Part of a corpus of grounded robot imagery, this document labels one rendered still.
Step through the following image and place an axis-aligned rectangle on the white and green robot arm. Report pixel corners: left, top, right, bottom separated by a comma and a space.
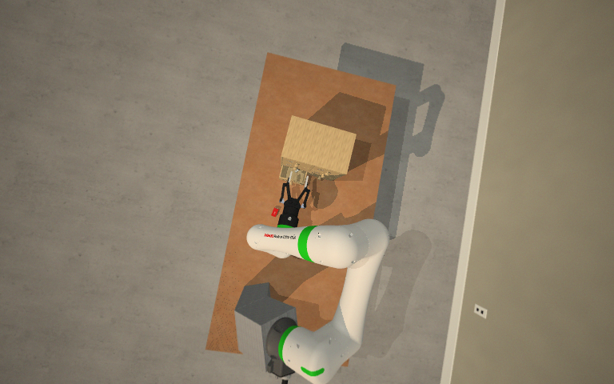
246, 214, 389, 384

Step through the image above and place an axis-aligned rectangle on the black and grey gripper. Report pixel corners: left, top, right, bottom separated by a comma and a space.
279, 171, 310, 217

